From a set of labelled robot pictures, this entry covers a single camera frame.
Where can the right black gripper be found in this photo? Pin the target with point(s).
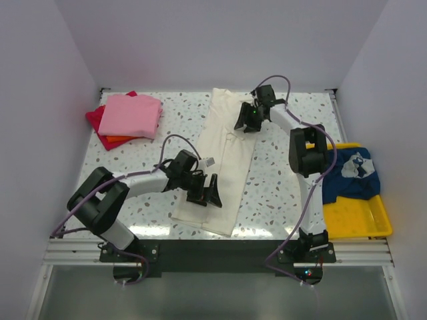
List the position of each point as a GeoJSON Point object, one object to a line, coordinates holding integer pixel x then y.
{"type": "Point", "coordinates": [246, 108]}

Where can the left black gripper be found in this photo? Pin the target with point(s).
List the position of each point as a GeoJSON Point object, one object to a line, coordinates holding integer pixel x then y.
{"type": "Point", "coordinates": [211, 192]}

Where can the cream t shirt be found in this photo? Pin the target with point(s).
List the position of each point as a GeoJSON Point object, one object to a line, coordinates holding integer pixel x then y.
{"type": "Point", "coordinates": [232, 152]}

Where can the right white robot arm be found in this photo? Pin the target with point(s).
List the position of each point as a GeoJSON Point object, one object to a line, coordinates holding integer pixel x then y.
{"type": "Point", "coordinates": [308, 158]}

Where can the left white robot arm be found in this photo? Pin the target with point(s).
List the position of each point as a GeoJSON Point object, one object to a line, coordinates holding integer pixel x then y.
{"type": "Point", "coordinates": [98, 201]}

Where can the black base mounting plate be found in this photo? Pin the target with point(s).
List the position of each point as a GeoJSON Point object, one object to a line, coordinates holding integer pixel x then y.
{"type": "Point", "coordinates": [151, 258]}

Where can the orange folded t shirt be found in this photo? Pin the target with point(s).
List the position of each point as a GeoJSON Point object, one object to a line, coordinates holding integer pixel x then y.
{"type": "Point", "coordinates": [117, 139]}

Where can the pink folded t shirt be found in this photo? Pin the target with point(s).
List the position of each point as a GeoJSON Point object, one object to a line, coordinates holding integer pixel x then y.
{"type": "Point", "coordinates": [149, 114]}

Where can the navy blue t shirt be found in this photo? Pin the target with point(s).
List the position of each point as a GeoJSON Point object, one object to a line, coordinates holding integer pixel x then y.
{"type": "Point", "coordinates": [353, 176]}

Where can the yellow plastic tray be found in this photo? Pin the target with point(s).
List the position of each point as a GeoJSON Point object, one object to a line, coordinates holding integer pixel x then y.
{"type": "Point", "coordinates": [354, 218]}

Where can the red folded t shirt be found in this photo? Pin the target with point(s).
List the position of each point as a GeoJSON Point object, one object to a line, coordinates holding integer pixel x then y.
{"type": "Point", "coordinates": [95, 116]}

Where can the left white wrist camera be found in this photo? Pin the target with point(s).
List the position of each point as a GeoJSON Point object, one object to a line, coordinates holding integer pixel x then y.
{"type": "Point", "coordinates": [206, 162]}

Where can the aluminium frame rail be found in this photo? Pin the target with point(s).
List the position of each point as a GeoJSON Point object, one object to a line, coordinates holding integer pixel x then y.
{"type": "Point", "coordinates": [269, 209]}

